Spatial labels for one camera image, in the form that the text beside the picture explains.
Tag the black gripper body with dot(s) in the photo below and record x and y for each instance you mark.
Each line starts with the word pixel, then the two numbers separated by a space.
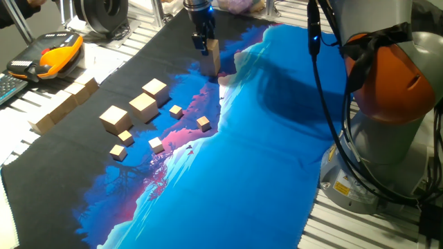
pixel 200 22

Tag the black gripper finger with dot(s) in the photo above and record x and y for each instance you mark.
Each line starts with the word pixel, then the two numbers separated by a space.
pixel 213 30
pixel 200 43

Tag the large wooden cube block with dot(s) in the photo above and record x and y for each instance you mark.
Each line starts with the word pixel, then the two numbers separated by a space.
pixel 142 103
pixel 214 52
pixel 114 117
pixel 210 69
pixel 155 88

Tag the silver and orange robot arm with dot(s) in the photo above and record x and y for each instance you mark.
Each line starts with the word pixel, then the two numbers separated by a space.
pixel 380 86

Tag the person's hand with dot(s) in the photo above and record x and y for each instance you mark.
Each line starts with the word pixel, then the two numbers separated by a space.
pixel 36 2

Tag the purple plastic bag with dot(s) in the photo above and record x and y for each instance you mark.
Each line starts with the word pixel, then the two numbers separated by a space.
pixel 235 6

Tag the small wooden cube block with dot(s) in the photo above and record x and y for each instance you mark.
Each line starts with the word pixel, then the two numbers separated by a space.
pixel 176 111
pixel 156 144
pixel 203 123
pixel 118 152
pixel 125 137

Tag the white paper sheet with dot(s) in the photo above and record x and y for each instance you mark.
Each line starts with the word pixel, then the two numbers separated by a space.
pixel 104 65

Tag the medium wooden cube block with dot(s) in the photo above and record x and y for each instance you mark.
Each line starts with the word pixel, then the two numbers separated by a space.
pixel 41 124
pixel 55 110
pixel 67 100
pixel 87 82
pixel 78 91

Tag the printed landscape cloth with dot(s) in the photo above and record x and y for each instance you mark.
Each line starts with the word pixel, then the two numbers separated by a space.
pixel 242 173

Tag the orange and black teach pendant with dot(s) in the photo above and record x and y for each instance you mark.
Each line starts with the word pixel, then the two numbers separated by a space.
pixel 55 57

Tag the black computer keyboard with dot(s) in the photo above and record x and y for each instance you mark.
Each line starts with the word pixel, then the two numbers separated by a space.
pixel 10 88

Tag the black jacket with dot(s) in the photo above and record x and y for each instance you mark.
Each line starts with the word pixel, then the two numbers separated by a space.
pixel 427 14

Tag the white foam sheet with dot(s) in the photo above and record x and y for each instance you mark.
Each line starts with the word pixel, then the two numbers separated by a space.
pixel 7 221

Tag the aluminium frame post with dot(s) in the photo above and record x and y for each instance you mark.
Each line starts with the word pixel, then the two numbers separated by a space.
pixel 19 20
pixel 158 12
pixel 270 7

